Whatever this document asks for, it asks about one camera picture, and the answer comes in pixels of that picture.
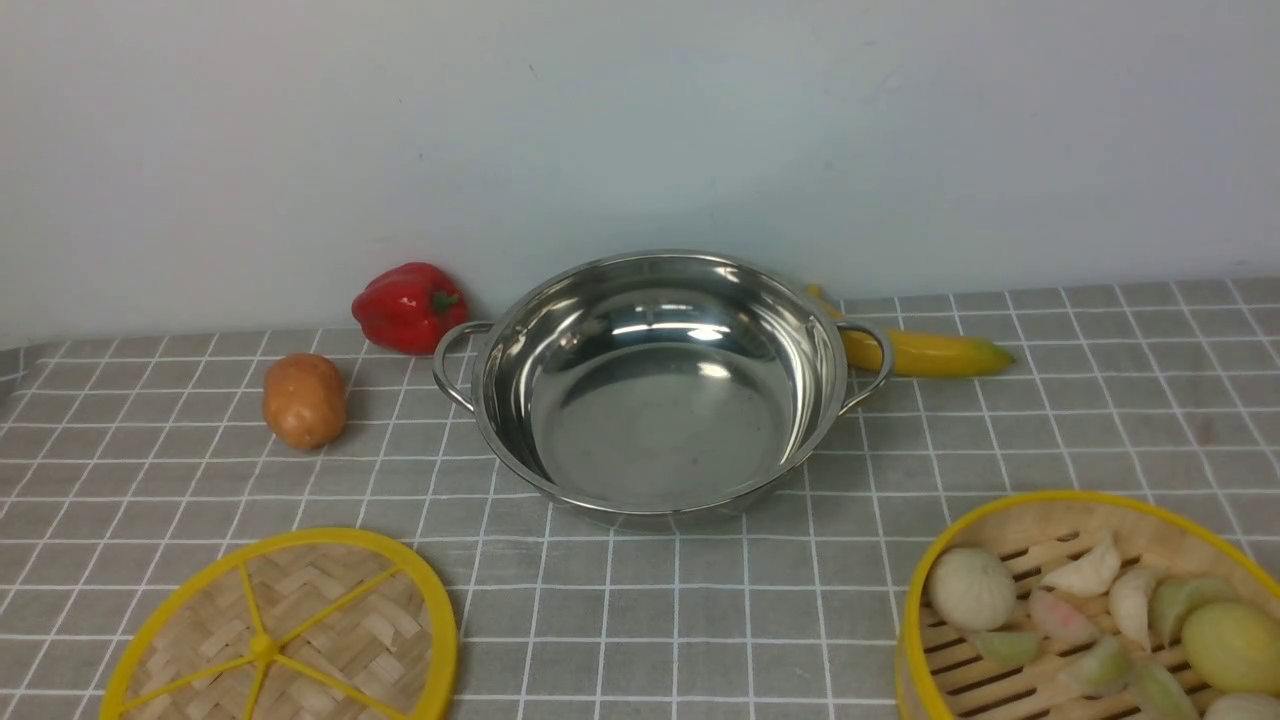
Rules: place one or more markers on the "yellow bamboo steamer lid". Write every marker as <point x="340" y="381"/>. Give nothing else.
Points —
<point x="321" y="623"/>

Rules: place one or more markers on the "yellow bamboo steamer basket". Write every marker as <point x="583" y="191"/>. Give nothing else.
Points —
<point x="1014" y="672"/>

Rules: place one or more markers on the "stainless steel pot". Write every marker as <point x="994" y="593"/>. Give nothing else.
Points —
<point x="653" y="390"/>

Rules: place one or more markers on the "red bell pepper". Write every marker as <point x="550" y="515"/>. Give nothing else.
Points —
<point x="410" y="308"/>

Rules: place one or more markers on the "yellow banana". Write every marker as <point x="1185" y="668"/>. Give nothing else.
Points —
<point x="929" y="355"/>

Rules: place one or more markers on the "brown potato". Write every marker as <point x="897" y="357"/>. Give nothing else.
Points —
<point x="304" y="401"/>

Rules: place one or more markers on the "pink dumpling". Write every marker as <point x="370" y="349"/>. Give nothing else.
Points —
<point x="1056" y="619"/>

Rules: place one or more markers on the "white dumpling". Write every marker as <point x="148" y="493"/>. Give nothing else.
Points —
<point x="1129" y="600"/>
<point x="1091" y="575"/>

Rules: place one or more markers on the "green dumpling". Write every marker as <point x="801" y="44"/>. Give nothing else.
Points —
<point x="1176" y="598"/>

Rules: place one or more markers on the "round yellow-green bun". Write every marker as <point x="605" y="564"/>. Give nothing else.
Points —
<point x="1234" y="647"/>

